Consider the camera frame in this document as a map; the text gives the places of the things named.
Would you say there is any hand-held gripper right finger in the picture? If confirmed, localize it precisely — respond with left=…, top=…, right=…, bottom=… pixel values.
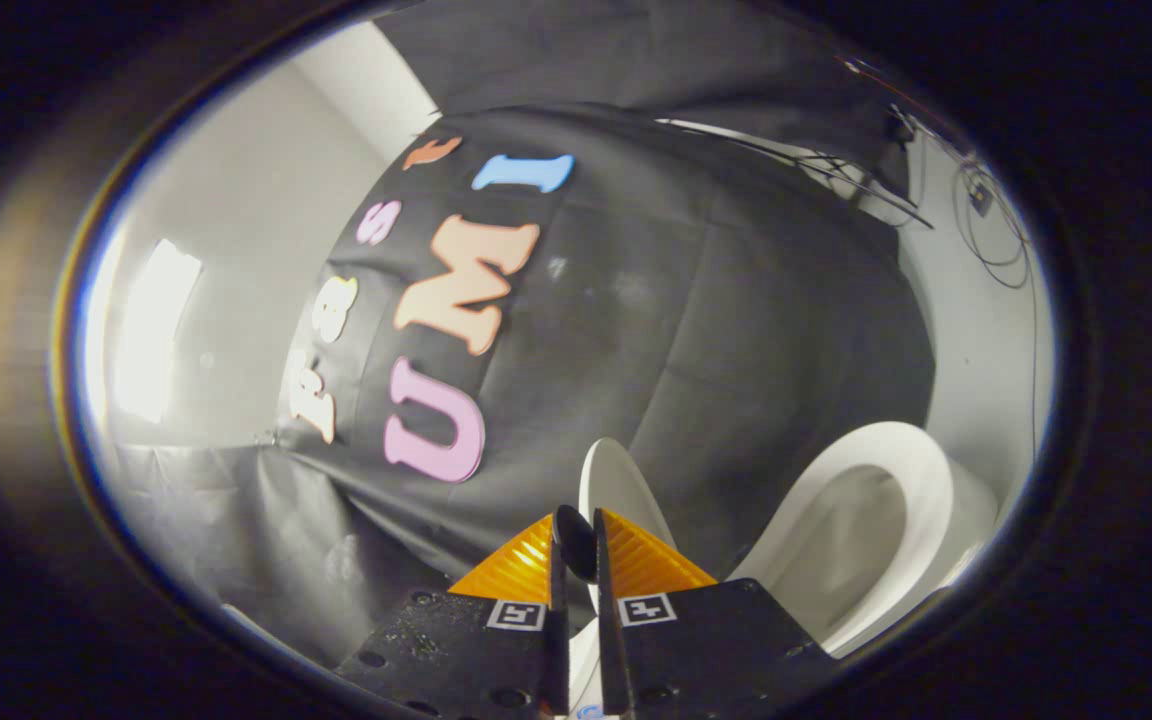
left=593, top=508, right=842, bottom=720

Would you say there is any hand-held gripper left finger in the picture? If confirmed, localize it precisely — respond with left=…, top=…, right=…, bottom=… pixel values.
left=336, top=513, right=571, bottom=720

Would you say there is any white toilet lid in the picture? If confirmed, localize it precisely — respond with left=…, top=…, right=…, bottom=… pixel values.
left=553, top=437, right=678, bottom=613

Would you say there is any white toilet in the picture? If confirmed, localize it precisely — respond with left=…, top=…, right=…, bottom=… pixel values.
left=566, top=421, right=1000, bottom=719

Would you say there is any black backdrop cloth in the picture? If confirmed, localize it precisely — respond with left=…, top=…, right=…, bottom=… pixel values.
left=111, top=0, right=937, bottom=666

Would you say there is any black tripod stand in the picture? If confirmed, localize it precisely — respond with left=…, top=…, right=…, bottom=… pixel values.
left=656, top=117, right=937, bottom=231

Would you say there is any black floor cable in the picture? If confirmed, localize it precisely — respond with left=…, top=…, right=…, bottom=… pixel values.
left=949, top=158, right=1039, bottom=293

